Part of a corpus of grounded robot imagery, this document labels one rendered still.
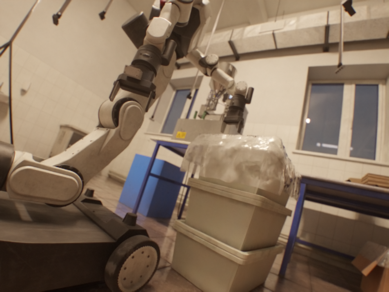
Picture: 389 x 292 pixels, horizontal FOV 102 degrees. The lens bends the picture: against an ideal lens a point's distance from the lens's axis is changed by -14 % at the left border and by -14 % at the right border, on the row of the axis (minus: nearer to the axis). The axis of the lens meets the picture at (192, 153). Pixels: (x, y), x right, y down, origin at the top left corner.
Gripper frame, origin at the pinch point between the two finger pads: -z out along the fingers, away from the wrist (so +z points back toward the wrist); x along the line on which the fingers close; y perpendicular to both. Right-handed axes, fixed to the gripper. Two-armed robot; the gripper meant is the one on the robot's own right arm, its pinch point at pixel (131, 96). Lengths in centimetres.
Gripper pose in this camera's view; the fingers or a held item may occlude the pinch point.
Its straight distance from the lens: 59.0
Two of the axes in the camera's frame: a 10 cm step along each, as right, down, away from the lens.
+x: 9.5, 2.8, 1.5
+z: 2.2, -9.2, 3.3
